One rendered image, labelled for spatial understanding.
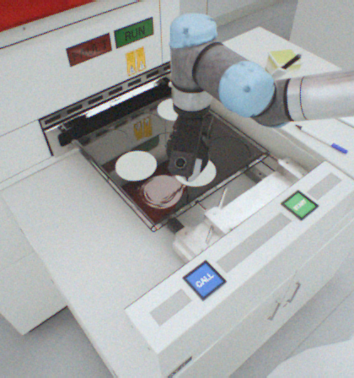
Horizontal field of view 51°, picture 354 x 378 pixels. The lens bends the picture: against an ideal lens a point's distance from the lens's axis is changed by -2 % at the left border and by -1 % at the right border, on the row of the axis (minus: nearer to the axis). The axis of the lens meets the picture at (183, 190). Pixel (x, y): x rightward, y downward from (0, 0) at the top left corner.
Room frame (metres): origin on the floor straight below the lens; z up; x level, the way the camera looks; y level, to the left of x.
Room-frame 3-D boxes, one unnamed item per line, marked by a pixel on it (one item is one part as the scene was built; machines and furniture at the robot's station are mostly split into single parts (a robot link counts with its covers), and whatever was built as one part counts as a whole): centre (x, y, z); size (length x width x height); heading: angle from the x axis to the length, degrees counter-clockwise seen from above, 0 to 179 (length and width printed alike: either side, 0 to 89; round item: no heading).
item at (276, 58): (0.92, -0.27, 1.00); 0.07 x 0.07 x 0.07; 13
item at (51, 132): (0.86, 0.19, 0.89); 0.44 x 0.02 x 0.10; 129
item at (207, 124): (0.58, -0.02, 1.08); 0.09 x 0.08 x 0.12; 164
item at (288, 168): (0.62, -0.27, 0.89); 0.08 x 0.03 x 0.03; 39
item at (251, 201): (0.51, -0.14, 0.87); 0.36 x 0.08 x 0.03; 129
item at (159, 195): (0.70, 0.04, 0.90); 0.34 x 0.34 x 0.01; 39
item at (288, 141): (0.87, -0.32, 0.89); 0.62 x 0.35 x 0.14; 39
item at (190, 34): (0.57, -0.02, 1.24); 0.09 x 0.08 x 0.11; 38
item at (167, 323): (0.38, -0.14, 0.89); 0.55 x 0.09 x 0.14; 129
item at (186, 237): (0.41, -0.02, 0.89); 0.08 x 0.03 x 0.03; 39
